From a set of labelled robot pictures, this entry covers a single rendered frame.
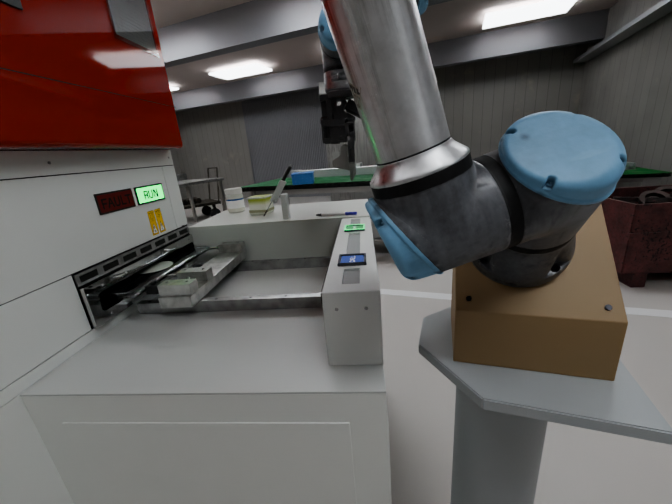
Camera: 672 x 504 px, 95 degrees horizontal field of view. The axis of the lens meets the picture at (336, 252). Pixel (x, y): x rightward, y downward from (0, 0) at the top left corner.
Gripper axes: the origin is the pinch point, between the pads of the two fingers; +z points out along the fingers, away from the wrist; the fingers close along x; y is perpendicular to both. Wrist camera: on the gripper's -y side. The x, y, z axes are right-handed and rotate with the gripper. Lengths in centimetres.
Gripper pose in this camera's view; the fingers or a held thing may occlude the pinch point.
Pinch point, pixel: (354, 175)
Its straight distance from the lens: 84.4
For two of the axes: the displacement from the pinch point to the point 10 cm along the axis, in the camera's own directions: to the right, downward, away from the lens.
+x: -0.8, 3.2, -9.5
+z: 0.8, 9.5, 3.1
